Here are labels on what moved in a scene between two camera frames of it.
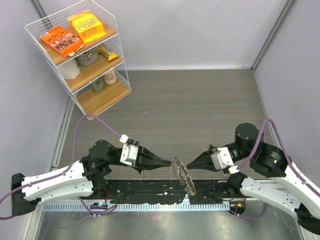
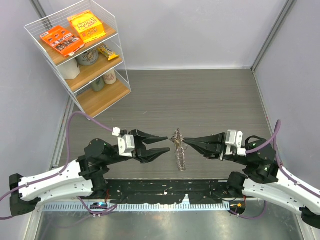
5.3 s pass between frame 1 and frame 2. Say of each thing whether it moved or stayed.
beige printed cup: stayed
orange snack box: stayed
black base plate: stayed
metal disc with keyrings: moved
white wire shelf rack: stayed
